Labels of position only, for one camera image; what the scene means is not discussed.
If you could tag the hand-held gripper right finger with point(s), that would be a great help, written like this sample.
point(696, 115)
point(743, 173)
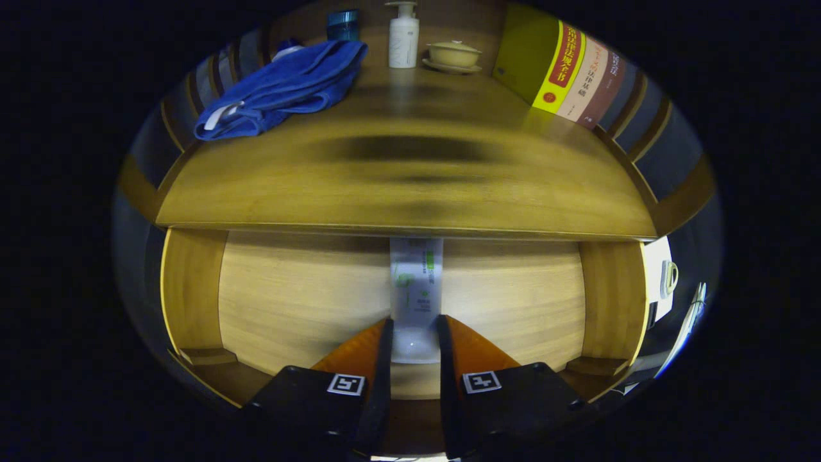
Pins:
point(447, 398)

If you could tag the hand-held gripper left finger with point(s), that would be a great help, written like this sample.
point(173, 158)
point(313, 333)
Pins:
point(381, 398)

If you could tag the white tube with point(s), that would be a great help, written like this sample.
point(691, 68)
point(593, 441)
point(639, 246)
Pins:
point(415, 289)

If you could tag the wooden drawer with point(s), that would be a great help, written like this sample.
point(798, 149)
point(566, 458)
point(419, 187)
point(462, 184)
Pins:
point(288, 295)

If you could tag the wooden countertop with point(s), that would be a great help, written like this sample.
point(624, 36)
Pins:
point(321, 179)

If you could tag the white drawer unit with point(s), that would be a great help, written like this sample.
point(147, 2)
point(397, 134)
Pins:
point(655, 282)

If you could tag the wooden cabinet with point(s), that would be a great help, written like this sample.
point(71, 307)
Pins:
point(683, 196)

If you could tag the blue towel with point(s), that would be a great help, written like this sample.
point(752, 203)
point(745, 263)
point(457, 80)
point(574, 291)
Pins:
point(288, 83)

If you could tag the brown book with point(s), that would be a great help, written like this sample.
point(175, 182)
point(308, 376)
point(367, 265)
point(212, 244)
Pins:
point(606, 96)

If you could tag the beige lidded bowl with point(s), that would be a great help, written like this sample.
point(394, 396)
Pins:
point(452, 54)

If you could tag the white orange book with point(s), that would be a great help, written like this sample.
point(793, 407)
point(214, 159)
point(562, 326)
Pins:
point(587, 83)

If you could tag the yellow book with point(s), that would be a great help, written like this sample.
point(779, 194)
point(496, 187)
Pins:
point(523, 58)

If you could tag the white pump bottle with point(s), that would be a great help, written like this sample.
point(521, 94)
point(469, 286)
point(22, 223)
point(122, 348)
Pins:
point(403, 42)

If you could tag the small blue-capped bottle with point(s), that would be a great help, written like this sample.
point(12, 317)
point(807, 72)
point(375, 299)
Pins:
point(287, 48)

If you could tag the teal jar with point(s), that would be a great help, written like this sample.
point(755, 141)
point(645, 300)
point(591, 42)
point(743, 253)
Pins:
point(343, 25)

